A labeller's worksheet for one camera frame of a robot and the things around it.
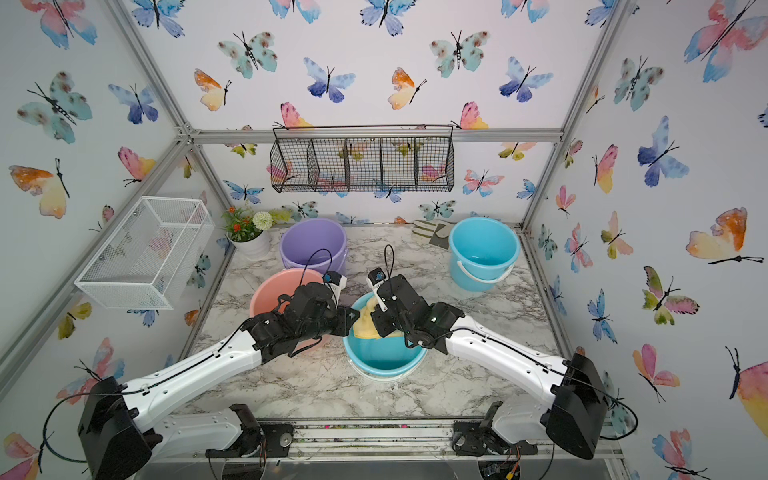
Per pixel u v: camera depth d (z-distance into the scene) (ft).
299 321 1.87
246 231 3.31
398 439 2.48
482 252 3.53
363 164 3.24
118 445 1.25
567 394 1.30
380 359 2.92
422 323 1.79
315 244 3.32
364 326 2.54
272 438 2.43
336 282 2.29
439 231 3.88
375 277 2.16
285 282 2.73
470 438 2.40
